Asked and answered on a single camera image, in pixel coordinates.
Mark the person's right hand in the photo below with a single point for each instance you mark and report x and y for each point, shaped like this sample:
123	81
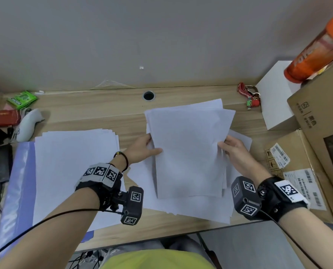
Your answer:
239	156

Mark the person's left hand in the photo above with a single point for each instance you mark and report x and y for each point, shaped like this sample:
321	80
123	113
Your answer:
140	152

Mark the pile of white papers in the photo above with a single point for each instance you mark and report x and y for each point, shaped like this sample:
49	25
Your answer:
189	148

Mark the tidy white paper stack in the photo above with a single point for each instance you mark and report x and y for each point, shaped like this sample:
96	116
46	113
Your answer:
71	159

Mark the blue plastic folder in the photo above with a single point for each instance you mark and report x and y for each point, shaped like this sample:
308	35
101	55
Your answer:
15	193

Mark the person's right forearm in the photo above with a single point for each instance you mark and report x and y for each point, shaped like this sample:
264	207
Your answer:
315	238

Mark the person's left forearm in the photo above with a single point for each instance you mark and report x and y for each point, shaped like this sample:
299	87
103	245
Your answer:
51	235

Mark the person's yellow shirt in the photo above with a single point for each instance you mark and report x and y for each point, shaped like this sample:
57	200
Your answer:
155	260

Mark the flat cardboard box with labels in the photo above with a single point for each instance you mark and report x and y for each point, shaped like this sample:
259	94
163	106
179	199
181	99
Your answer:
298	148

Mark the small white box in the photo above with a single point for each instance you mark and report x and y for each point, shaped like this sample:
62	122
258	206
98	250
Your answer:
275	98

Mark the clear tape piece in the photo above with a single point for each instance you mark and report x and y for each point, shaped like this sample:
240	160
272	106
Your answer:
110	84

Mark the large cardboard box with window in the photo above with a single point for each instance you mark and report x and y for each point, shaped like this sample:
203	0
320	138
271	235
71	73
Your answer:
317	109

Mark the dark brown chair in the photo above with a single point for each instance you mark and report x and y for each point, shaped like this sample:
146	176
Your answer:
211	254

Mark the white handheld controller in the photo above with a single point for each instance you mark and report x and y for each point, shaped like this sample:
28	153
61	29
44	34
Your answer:
28	124

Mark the small white clip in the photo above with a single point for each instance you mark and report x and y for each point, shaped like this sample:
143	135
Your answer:
40	92

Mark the green gum packet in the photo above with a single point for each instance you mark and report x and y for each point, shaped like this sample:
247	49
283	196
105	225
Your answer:
22	99

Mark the orange drink bottle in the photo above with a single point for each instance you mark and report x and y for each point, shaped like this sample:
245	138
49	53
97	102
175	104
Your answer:
315	50

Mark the red snack packet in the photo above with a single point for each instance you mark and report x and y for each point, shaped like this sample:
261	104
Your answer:
5	118

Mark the black wrist camera with markers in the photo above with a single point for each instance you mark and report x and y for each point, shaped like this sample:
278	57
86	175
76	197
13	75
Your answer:
133	204
243	198

